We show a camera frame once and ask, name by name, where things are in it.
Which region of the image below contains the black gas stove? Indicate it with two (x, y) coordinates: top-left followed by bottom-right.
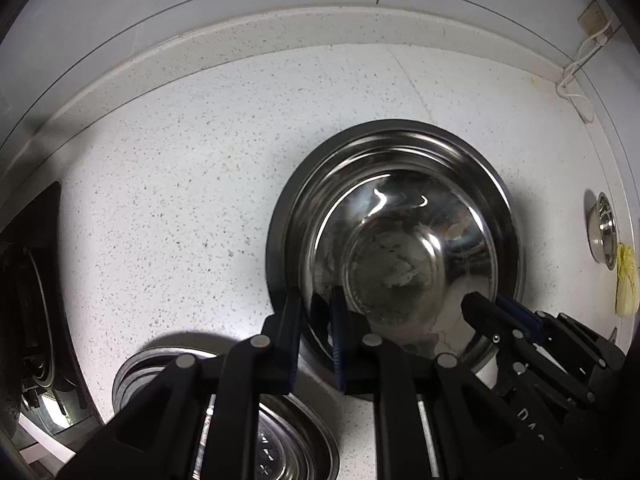
(0, 180), (103, 436)

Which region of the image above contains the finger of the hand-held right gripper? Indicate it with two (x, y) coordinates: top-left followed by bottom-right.
(497, 295), (543, 336)
(461, 294), (531, 361)

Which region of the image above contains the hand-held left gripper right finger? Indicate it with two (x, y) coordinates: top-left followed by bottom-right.
(330, 285), (576, 480)

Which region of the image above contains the napa cabbage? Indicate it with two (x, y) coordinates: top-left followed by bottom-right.
(614, 242), (640, 317)

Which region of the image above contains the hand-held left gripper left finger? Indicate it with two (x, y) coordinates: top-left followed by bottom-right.
(57, 287), (302, 480)

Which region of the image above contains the small steel bowl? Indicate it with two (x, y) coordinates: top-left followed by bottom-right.
(584, 191), (619, 269)
(300, 132), (507, 361)

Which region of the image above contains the double wall socket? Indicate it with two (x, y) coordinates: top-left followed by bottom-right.
(577, 1), (606, 36)

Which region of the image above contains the white power cable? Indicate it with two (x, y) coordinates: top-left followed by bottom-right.
(556, 10), (621, 123)

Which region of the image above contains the large steel bowl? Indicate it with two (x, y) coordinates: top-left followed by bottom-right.
(266, 119), (527, 402)

